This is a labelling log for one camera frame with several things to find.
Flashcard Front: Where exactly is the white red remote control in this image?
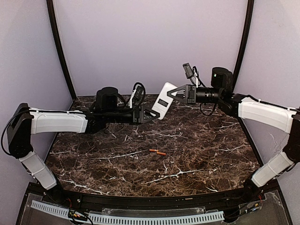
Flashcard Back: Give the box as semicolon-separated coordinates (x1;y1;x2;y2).
152;82;177;120

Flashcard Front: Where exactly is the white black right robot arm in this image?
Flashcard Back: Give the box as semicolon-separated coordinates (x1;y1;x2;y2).
167;63;300;188

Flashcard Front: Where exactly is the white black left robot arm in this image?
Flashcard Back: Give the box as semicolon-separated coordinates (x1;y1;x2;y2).
1;83;160;190

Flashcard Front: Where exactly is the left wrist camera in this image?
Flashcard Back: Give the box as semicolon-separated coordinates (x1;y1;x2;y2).
132;82;146;105

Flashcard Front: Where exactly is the black right frame post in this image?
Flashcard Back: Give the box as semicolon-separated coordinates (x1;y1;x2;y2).
233;0;255;81

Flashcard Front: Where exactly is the black frame post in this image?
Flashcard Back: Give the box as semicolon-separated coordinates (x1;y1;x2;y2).
233;0;255;81
46;0;77;101

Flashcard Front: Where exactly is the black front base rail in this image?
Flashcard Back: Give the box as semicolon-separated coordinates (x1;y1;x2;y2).
42;180;279;213

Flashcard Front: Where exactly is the white slotted cable duct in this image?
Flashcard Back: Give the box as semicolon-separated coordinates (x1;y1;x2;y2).
30;200;224;225

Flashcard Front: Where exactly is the black left frame post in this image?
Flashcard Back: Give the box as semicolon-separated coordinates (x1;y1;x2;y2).
46;0;77;101

